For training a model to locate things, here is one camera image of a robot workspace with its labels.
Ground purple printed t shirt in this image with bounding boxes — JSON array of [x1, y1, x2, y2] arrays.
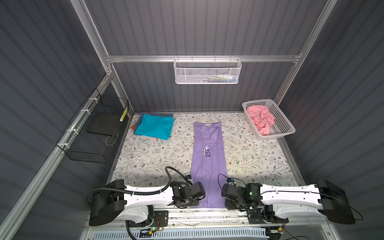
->
[[191, 122, 228, 209]]

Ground white plastic laundry basket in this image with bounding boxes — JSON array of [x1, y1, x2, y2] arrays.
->
[[242, 99, 296, 141]]

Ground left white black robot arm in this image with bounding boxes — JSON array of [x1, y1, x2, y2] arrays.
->
[[84, 180, 206, 227]]

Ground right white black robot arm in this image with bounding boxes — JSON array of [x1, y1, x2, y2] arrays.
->
[[221, 178, 356, 225]]

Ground floral patterned table mat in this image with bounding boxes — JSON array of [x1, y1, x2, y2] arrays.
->
[[112, 113, 297, 188]]

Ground folded teal t shirt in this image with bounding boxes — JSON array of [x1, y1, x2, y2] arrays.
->
[[135, 114, 174, 140]]

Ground pink crumpled t shirt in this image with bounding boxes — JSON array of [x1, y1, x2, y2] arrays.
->
[[247, 105, 275, 136]]

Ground folded blue grey t shirt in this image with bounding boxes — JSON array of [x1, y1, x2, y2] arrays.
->
[[133, 112, 174, 134]]

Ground yellow marker pen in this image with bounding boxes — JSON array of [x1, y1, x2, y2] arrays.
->
[[120, 108, 128, 122]]

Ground markers in white basket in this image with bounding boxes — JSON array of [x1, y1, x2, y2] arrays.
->
[[197, 75, 238, 84]]

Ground black corrugated cable hose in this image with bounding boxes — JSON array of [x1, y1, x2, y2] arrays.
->
[[83, 165, 193, 240]]

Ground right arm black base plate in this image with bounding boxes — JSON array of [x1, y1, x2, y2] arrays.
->
[[247, 205, 289, 224]]

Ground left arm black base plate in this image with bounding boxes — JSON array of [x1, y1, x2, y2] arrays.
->
[[128, 211, 169, 228]]

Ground white ventilated cable duct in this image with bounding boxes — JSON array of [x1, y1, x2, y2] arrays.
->
[[89, 227, 269, 240]]

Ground black pad in wire basket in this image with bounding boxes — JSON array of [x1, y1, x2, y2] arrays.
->
[[87, 113, 120, 136]]

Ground black wire wall basket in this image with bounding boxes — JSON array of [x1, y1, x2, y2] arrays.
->
[[57, 89, 130, 164]]

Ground white wire mesh wall basket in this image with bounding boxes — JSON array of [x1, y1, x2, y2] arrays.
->
[[173, 58, 242, 85]]

